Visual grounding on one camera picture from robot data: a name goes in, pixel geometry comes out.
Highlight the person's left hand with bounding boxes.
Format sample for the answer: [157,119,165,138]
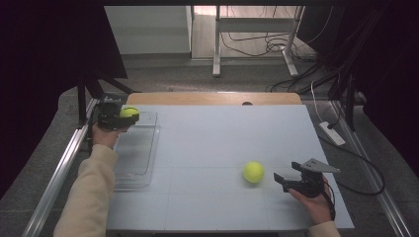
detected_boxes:
[91,121,128,150]

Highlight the bundle of thin black cables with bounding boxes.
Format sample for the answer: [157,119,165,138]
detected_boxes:
[219,5,334,62]

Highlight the aluminium rail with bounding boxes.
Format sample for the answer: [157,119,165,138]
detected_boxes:
[21,98,100,237]
[330,100,413,237]

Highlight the yellow tennis ball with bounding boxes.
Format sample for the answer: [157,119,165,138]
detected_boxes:
[119,106,140,120]
[242,160,266,184]

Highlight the black curtain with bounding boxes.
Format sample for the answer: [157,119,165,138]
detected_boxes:
[295,0,419,177]
[0,0,128,198]

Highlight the white power strip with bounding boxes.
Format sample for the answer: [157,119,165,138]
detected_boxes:
[317,120,347,147]

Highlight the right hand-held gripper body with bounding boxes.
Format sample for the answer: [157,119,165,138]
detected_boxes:
[282,158,341,199]

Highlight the person's right hand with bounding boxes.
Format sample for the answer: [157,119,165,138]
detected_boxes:
[288,176,335,226]

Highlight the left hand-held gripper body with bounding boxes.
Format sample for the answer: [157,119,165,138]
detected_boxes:
[96,101,126,131]

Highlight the white desk frame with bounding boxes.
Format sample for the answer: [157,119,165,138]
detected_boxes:
[211,5,305,78]

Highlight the thick black cables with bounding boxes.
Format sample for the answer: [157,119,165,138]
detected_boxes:
[265,60,340,95]

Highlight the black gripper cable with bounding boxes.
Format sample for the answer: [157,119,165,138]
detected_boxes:
[320,189,337,222]

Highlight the white cabinet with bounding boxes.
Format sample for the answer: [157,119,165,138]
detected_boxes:
[104,5,193,55]

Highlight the black metal stand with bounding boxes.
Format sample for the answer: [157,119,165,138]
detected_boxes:
[77,76,141,129]
[329,72,359,131]

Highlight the black power cable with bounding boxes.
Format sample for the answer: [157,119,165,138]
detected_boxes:
[318,134,386,197]

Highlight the wooden table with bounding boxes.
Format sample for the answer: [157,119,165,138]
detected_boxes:
[126,92,303,107]

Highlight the white cable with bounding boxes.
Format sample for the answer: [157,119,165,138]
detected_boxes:
[309,80,324,123]

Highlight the clear plastic container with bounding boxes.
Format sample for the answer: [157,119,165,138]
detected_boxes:
[113,111,161,192]

